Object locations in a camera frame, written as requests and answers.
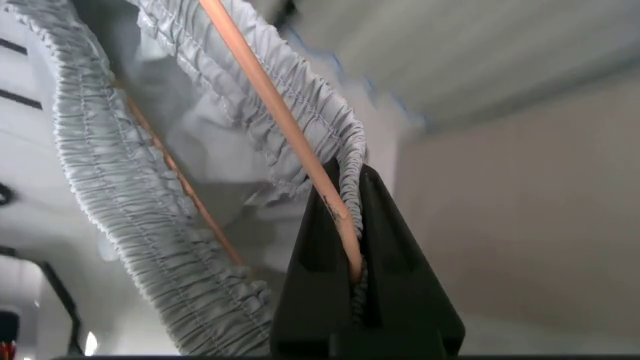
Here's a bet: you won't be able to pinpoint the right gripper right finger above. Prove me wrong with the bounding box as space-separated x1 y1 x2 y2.
359 163 467 357

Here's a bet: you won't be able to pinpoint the pink clothes hanger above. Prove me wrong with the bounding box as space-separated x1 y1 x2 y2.
113 0 366 284

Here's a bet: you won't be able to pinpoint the white curtain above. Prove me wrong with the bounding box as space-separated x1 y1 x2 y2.
277 0 640 134

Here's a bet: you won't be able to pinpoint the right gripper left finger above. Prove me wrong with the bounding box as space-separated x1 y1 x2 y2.
269 158 364 357

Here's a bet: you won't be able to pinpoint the pale grey shorts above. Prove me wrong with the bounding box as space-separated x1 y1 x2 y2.
0 0 369 357

